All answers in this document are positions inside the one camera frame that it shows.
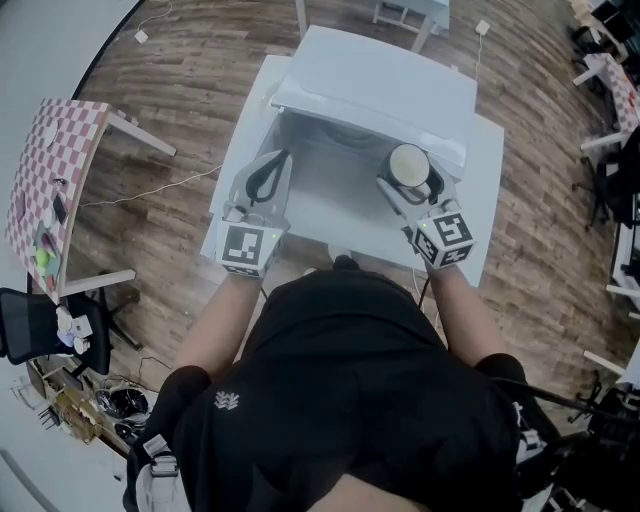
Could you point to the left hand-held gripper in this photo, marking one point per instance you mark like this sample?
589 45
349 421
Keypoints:
245 245

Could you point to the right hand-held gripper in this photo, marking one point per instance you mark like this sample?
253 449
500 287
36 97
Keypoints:
445 240

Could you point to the wooden rack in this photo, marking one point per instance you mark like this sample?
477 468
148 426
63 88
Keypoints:
65 400

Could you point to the white round container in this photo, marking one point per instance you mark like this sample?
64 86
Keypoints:
407 165

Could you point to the person's white shoe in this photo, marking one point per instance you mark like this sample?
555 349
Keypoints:
310 271

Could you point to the black phone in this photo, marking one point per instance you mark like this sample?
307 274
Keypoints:
60 209

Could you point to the white round disc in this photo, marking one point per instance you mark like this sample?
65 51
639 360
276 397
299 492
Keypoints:
51 135

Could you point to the person's black shirt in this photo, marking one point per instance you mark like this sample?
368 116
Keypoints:
350 375

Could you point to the white curved desk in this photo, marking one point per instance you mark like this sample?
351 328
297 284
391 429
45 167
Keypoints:
40 465

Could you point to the green object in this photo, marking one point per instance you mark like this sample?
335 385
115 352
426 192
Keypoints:
42 257

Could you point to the pile of small white boxes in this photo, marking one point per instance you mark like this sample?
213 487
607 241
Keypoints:
75 327

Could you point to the black office chair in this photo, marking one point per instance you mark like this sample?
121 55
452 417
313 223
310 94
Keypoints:
20 320
620 190

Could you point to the person's right forearm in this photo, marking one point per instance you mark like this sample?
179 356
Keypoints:
465 315

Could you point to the person's left forearm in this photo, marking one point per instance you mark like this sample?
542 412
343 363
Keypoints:
215 325

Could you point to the checkered cloth table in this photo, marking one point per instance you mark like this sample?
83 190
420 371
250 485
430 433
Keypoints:
50 165
625 100

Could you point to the shiny black bundle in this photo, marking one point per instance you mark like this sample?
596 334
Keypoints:
122 402
130 432

